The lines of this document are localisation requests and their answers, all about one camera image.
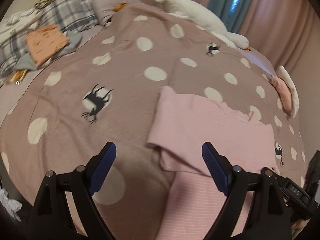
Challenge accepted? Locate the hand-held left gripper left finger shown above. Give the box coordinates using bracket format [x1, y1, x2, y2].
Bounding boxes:
[30, 141, 118, 240]

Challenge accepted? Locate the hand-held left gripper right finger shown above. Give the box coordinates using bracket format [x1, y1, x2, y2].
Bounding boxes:
[201, 141, 293, 240]

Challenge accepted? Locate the pink striped small garment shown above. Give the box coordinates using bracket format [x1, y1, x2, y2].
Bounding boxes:
[146, 85, 280, 240]

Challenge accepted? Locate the mauve polka dot blanket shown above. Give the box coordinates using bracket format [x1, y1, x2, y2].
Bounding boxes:
[0, 4, 307, 240]

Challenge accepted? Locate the crumpled white paper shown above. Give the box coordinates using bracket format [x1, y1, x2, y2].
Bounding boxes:
[0, 189, 22, 222]

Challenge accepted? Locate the pink and white cushion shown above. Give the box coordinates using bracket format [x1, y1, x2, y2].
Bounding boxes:
[271, 65, 300, 117]

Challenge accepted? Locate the grey cloth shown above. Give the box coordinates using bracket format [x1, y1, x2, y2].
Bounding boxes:
[14, 31, 83, 70]

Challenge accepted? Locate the orange folded cloth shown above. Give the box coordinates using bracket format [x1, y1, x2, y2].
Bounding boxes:
[26, 25, 70, 68]

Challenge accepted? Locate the white goose plush toy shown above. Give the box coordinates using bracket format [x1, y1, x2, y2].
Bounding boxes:
[154, 0, 252, 52]

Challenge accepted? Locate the lavender pillow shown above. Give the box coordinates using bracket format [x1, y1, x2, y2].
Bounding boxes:
[92, 0, 128, 27]

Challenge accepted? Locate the grey plaid quilt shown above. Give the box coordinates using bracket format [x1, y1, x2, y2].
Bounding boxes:
[0, 0, 100, 79]

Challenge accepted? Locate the pink curtain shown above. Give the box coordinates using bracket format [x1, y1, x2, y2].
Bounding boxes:
[122, 0, 320, 67]

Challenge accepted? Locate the teal curtain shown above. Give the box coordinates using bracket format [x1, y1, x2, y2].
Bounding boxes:
[207, 0, 258, 34]

